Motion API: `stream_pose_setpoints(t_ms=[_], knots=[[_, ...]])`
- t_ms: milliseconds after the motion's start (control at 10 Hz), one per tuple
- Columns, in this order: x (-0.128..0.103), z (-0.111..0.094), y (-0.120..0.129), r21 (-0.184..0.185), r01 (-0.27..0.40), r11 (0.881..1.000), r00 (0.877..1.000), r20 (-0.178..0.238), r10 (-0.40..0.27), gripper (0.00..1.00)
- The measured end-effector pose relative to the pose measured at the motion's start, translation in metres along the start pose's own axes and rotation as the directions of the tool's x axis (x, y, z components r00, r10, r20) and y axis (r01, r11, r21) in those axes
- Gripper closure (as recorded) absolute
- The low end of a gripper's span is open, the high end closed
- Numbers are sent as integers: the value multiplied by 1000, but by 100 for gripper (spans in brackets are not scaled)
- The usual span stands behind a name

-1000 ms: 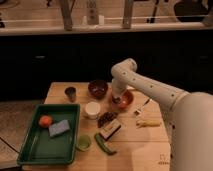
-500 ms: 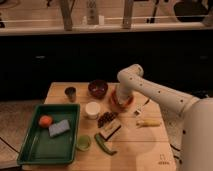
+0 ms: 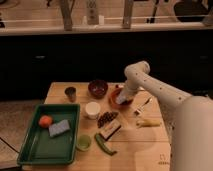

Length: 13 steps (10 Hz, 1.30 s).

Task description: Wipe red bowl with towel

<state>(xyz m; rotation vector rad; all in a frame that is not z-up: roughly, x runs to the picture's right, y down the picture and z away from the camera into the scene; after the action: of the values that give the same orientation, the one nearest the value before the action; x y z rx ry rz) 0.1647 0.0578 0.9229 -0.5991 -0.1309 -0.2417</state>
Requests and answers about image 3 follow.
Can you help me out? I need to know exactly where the yellow banana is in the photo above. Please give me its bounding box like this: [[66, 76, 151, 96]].
[[136, 120, 161, 128]]

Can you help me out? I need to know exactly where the brown white box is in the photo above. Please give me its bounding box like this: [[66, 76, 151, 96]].
[[100, 119, 121, 140]]

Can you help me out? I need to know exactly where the blue sponge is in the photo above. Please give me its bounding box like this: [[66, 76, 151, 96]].
[[49, 120, 70, 137]]

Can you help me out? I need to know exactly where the green plastic cup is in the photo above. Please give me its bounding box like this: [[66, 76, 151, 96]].
[[76, 135, 91, 151]]

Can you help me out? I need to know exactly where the green plastic tray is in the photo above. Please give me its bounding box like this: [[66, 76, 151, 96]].
[[17, 104, 80, 165]]

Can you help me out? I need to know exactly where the dark grape bunch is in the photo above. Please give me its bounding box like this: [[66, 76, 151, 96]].
[[97, 112, 118, 128]]

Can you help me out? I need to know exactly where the orange fruit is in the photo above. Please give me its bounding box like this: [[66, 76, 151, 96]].
[[38, 115, 53, 128]]

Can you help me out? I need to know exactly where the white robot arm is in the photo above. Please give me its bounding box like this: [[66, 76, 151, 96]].
[[116, 61, 213, 171]]

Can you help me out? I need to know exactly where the red bowl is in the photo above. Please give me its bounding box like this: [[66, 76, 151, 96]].
[[109, 88, 133, 110]]

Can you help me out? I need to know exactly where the dark metal cup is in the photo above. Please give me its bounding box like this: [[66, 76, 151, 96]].
[[65, 87, 76, 102]]

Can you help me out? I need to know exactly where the dark brown bowl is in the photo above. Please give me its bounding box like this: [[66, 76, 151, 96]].
[[88, 79, 108, 99]]

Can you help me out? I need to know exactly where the white cup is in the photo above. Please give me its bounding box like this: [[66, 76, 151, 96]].
[[85, 102, 101, 119]]

